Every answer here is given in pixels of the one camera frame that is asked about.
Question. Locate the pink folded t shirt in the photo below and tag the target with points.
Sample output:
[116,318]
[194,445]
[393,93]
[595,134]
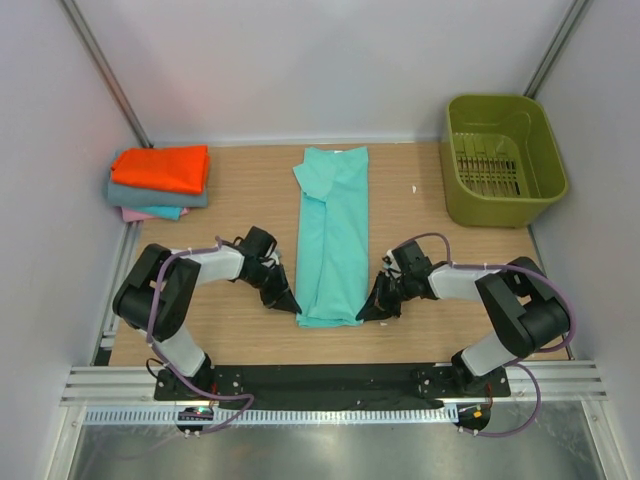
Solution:
[128,215]

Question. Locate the white slotted cable duct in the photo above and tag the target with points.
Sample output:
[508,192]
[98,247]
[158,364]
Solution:
[196,415]

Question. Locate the aluminium frame rail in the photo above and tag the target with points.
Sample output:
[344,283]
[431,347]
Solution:
[138,386]

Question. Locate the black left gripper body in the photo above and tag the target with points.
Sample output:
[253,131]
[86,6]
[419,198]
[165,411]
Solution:
[273,284]

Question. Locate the teal t shirt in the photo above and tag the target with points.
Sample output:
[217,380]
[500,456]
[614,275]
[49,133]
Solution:
[332,270]

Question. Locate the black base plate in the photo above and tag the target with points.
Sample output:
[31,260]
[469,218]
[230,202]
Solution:
[367,387]

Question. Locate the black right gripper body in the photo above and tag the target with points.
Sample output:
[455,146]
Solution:
[391,288]

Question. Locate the orange folded t shirt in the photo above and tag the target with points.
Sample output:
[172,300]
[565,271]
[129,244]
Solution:
[182,170]

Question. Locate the green plastic basket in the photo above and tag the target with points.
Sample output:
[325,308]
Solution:
[500,163]

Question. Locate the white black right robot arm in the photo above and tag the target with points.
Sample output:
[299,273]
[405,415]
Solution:
[524,308]

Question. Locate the grey folded t shirt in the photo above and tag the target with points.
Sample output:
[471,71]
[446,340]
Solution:
[132,197]

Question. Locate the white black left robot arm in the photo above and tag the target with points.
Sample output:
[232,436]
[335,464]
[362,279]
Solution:
[155,297]

